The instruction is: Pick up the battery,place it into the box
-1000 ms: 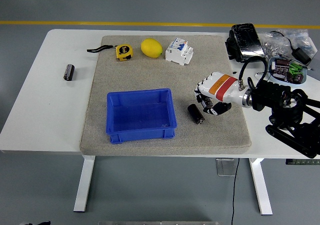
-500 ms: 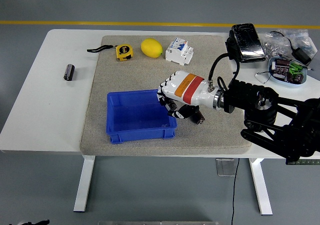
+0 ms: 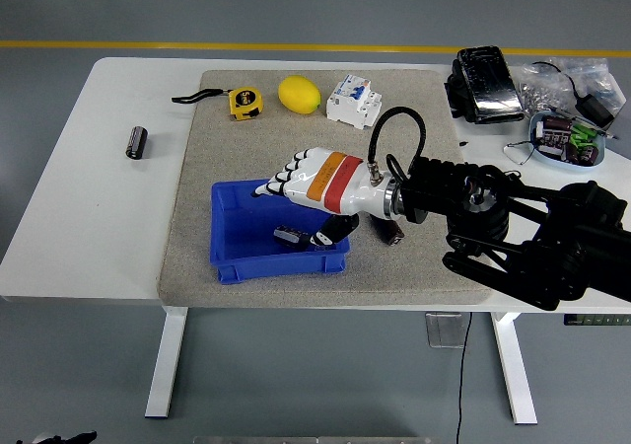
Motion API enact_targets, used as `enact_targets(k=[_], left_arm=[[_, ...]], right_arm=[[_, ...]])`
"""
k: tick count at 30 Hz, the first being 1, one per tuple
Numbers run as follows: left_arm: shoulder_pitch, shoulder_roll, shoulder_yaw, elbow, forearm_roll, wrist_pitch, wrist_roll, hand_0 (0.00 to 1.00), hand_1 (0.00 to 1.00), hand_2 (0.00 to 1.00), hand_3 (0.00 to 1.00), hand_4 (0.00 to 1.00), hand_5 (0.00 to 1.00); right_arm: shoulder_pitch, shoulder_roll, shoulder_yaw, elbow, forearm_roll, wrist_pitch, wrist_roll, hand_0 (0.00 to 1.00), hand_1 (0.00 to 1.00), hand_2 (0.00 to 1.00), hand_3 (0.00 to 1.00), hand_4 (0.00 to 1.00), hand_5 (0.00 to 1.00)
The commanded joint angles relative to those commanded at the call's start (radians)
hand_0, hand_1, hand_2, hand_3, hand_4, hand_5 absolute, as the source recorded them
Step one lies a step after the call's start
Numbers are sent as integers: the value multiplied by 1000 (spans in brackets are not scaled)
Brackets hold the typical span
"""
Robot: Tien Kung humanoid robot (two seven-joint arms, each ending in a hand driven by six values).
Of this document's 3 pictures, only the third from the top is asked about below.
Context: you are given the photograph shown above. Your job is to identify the light blue bowl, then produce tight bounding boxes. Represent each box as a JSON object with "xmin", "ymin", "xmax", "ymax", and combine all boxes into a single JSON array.
[{"xmin": 527, "ymin": 111, "xmax": 608, "ymax": 174}]

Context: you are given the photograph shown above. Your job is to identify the thin wire loop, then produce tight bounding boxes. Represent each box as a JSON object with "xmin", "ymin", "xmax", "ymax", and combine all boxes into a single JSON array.
[{"xmin": 503, "ymin": 139, "xmax": 539, "ymax": 167}]

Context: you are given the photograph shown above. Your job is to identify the black hanging cable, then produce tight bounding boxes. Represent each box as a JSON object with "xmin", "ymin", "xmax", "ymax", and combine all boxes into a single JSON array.
[{"xmin": 456, "ymin": 312, "xmax": 474, "ymax": 444}]

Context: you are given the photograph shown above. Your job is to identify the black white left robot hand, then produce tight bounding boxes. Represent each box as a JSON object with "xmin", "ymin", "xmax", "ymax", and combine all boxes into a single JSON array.
[{"xmin": 14, "ymin": 430, "xmax": 99, "ymax": 444}]

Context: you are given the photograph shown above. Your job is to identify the yellow lemon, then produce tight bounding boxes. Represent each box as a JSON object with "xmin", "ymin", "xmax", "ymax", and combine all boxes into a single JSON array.
[{"xmin": 276, "ymin": 75, "xmax": 322, "ymax": 116}]

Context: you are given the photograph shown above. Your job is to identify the white table leg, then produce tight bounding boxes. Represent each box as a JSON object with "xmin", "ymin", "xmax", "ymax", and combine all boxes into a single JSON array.
[
  {"xmin": 144, "ymin": 307, "xmax": 189, "ymax": 419},
  {"xmin": 490, "ymin": 312, "xmax": 538, "ymax": 425}
]

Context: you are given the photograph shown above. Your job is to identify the brown capacitor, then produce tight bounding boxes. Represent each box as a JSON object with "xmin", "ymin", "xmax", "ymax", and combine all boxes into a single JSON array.
[{"xmin": 544, "ymin": 115, "xmax": 574, "ymax": 137}]

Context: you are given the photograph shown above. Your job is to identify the blue plastic box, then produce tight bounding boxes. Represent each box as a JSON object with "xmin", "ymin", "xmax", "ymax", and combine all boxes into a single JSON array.
[{"xmin": 209, "ymin": 177, "xmax": 352, "ymax": 286}]

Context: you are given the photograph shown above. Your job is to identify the black cylindrical battery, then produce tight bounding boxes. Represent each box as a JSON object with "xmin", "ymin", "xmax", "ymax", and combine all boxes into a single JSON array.
[{"xmin": 123, "ymin": 125, "xmax": 149, "ymax": 161}]

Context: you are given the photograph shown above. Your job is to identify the white circuit breaker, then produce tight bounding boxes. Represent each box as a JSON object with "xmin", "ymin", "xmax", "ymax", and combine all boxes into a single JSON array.
[{"xmin": 324, "ymin": 73, "xmax": 384, "ymax": 131}]

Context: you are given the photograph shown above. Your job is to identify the green plastic parts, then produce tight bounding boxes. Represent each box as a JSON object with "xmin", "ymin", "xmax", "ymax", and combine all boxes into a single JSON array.
[{"xmin": 569, "ymin": 123, "xmax": 598, "ymax": 148}]

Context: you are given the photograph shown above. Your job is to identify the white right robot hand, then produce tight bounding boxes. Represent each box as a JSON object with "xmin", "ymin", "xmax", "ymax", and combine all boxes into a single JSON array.
[{"xmin": 249, "ymin": 146, "xmax": 391, "ymax": 252}]

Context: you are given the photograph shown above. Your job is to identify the table height control panel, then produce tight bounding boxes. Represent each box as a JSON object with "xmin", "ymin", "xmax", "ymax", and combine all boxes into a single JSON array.
[{"xmin": 564, "ymin": 314, "xmax": 631, "ymax": 327}]

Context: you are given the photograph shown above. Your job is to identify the metal floor plate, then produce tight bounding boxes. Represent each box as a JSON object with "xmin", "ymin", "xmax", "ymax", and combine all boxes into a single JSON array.
[{"xmin": 424, "ymin": 312, "xmax": 468, "ymax": 349}]

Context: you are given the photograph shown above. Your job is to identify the black power adapter with cord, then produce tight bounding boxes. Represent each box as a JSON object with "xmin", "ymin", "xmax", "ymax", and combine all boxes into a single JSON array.
[{"xmin": 530, "ymin": 60, "xmax": 616, "ymax": 128}]

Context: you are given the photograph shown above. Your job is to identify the yellow tape measure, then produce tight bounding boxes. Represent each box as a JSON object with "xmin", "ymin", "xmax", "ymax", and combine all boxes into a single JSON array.
[{"xmin": 171, "ymin": 87, "xmax": 264, "ymax": 122}]

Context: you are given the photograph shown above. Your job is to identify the black glossy device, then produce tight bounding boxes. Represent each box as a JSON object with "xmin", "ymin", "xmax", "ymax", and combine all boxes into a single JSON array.
[{"xmin": 446, "ymin": 45, "xmax": 526, "ymax": 125}]

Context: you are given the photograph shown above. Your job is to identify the short black striped battery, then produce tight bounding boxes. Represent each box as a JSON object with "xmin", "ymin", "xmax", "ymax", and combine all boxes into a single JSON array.
[{"xmin": 273, "ymin": 223, "xmax": 315, "ymax": 253}]

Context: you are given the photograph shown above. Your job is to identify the grey-brown mat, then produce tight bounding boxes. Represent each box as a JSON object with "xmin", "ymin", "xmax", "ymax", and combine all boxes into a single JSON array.
[{"xmin": 156, "ymin": 69, "xmax": 497, "ymax": 310}]

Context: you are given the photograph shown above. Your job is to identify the dark red capacitor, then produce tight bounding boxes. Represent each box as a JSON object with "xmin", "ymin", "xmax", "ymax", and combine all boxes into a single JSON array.
[{"xmin": 564, "ymin": 142, "xmax": 600, "ymax": 166}]

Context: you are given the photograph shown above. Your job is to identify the long dark brown battery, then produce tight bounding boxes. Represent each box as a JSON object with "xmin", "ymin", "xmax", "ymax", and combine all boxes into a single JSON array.
[{"xmin": 369, "ymin": 214, "xmax": 406, "ymax": 247}]

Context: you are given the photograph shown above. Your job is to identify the white purple component block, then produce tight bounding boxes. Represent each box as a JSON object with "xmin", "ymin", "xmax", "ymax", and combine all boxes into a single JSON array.
[{"xmin": 535, "ymin": 120, "xmax": 569, "ymax": 160}]

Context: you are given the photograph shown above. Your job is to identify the clear bag of screws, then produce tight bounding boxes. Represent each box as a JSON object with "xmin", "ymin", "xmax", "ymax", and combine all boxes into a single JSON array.
[{"xmin": 510, "ymin": 56, "xmax": 622, "ymax": 119}]

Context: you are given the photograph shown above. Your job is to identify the black pen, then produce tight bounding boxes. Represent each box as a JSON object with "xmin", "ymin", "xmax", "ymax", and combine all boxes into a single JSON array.
[{"xmin": 555, "ymin": 110, "xmax": 618, "ymax": 141}]

